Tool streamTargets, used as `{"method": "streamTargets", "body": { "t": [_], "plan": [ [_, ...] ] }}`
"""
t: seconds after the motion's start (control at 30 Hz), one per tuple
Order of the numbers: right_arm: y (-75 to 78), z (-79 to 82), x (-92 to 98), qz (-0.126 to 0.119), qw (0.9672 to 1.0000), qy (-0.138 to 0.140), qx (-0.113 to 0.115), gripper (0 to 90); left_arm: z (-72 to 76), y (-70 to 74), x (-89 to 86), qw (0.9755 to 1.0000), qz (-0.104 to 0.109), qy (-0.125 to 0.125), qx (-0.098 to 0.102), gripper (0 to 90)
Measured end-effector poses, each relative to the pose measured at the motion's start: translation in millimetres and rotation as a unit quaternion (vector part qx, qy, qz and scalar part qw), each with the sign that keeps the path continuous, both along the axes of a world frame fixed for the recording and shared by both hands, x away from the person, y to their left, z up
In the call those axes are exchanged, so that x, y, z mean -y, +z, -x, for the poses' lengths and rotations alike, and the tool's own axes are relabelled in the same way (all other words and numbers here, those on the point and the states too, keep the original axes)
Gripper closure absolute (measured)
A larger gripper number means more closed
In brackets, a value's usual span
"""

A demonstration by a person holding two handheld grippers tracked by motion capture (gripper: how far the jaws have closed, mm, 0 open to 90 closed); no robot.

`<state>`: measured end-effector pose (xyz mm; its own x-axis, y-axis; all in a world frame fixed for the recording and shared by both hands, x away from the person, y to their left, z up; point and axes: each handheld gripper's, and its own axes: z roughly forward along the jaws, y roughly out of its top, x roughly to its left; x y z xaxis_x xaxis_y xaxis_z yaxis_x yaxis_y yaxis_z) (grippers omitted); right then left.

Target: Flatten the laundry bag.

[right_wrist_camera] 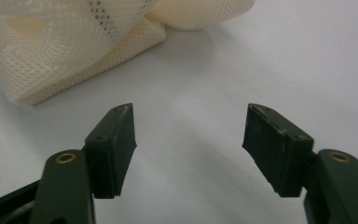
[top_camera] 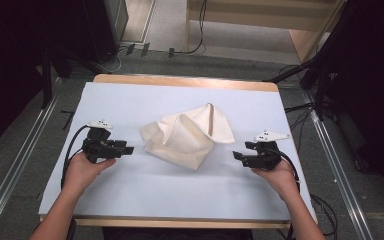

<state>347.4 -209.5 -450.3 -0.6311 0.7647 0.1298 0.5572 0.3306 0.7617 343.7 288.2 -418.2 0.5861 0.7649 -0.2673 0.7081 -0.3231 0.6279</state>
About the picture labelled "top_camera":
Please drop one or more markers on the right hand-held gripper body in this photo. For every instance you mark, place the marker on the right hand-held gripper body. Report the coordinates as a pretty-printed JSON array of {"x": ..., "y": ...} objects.
[{"x": 263, "y": 155}]

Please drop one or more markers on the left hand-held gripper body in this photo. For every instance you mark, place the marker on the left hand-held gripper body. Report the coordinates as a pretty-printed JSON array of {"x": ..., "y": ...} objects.
[{"x": 96, "y": 148}]

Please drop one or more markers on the cream cloth bag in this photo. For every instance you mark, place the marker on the cream cloth bag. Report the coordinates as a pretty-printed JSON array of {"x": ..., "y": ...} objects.
[{"x": 183, "y": 140}]

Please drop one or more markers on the person's left hand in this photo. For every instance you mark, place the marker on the person's left hand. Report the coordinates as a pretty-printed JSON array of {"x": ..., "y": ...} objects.
[{"x": 81, "y": 173}]

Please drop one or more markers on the person's right hand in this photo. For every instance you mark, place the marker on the person's right hand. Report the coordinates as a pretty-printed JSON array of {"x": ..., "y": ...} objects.
[{"x": 278, "y": 180}]

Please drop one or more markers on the pale blue table mat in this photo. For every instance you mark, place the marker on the pale blue table mat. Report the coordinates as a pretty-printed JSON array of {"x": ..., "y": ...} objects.
[{"x": 146, "y": 193}]

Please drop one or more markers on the black metal stand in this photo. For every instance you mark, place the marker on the black metal stand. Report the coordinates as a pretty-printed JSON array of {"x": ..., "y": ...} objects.
[{"x": 46, "y": 80}]

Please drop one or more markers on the black chair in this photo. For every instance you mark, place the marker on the black chair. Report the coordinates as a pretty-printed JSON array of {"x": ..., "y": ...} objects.
[{"x": 71, "y": 230}]

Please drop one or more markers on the wooden table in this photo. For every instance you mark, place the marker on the wooden table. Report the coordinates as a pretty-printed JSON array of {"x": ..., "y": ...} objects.
[{"x": 180, "y": 81}]

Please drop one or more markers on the black tripod stand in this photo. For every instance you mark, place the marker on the black tripod stand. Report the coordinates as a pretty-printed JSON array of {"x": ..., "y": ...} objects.
[{"x": 320, "y": 86}]

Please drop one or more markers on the person's dark lap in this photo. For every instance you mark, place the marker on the person's dark lap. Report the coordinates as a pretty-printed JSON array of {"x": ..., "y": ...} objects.
[{"x": 180, "y": 234}]

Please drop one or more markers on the black cabinet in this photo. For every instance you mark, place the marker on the black cabinet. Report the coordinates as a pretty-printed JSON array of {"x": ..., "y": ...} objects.
[{"x": 105, "y": 26}]

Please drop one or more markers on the light wooden shelf unit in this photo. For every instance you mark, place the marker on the light wooden shelf unit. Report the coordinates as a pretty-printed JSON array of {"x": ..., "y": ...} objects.
[{"x": 306, "y": 40}]

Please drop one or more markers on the black floor bracket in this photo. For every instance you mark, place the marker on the black floor bracket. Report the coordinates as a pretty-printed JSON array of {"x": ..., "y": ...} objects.
[{"x": 68, "y": 118}]

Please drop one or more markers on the metal floor rail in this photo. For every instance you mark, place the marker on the metal floor rail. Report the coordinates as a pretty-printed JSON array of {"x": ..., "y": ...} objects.
[
  {"x": 16, "y": 153},
  {"x": 336, "y": 166}
]

